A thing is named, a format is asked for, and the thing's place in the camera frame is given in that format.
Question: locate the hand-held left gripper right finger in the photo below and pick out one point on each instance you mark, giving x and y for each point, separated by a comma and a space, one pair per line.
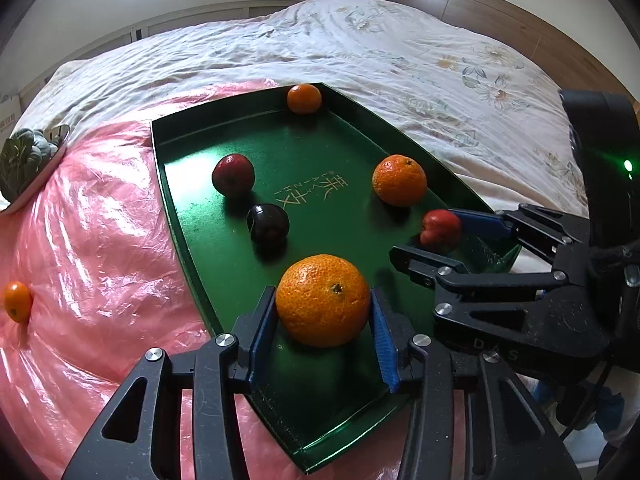
385, 347

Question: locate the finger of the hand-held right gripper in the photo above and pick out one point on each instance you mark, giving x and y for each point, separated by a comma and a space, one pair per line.
500, 310
480, 223

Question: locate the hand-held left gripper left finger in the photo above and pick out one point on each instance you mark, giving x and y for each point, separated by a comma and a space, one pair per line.
260, 332

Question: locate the small red apple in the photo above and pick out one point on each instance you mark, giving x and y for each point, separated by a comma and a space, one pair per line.
440, 227
233, 174

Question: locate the orange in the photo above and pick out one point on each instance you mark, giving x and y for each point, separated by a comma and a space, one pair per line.
18, 301
399, 180
323, 300
304, 98

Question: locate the dark plum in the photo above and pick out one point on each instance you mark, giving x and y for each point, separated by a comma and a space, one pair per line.
268, 223

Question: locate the green tray box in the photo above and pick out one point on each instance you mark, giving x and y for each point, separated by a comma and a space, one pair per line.
320, 170

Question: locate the pink plastic sheet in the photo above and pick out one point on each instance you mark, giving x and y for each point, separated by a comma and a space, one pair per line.
100, 240

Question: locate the wooden headboard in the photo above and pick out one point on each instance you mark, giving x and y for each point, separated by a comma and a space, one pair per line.
500, 15

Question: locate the white floral quilt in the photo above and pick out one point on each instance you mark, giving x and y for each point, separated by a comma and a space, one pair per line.
350, 45

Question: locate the white plate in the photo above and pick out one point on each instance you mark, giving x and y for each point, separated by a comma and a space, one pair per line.
47, 180

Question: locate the green leafy vegetable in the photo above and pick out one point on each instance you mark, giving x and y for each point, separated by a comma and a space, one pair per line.
22, 160

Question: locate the beige carton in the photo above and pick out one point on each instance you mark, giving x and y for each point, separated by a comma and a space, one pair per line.
10, 112

